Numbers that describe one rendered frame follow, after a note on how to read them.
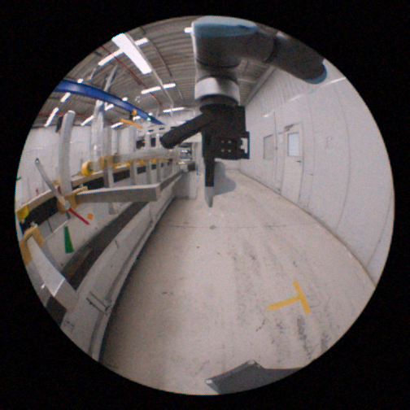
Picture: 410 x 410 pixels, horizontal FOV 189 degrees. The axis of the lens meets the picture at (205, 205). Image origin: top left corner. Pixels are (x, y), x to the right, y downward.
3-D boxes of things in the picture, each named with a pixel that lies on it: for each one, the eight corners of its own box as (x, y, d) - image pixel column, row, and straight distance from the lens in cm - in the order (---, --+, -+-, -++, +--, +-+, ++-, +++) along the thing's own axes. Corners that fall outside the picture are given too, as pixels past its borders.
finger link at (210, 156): (215, 188, 21) (215, 134, 21) (205, 188, 21) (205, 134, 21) (211, 183, 26) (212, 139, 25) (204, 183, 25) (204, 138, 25)
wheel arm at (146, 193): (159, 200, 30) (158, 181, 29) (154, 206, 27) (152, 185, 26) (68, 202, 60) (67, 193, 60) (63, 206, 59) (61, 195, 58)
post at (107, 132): (122, 224, 68) (112, 126, 65) (119, 228, 66) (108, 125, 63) (117, 224, 70) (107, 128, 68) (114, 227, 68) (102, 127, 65)
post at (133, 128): (140, 198, 86) (137, 125, 87) (137, 200, 83) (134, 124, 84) (135, 198, 88) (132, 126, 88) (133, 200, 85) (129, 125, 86)
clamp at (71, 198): (89, 199, 50) (87, 185, 50) (64, 215, 44) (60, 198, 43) (82, 200, 55) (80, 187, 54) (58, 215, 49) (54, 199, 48)
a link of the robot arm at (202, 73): (194, 45, 35) (196, 67, 41) (192, 76, 26) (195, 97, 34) (237, 48, 36) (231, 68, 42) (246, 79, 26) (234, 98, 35)
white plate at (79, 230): (100, 228, 54) (93, 204, 51) (61, 272, 45) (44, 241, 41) (99, 228, 55) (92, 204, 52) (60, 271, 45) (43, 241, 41)
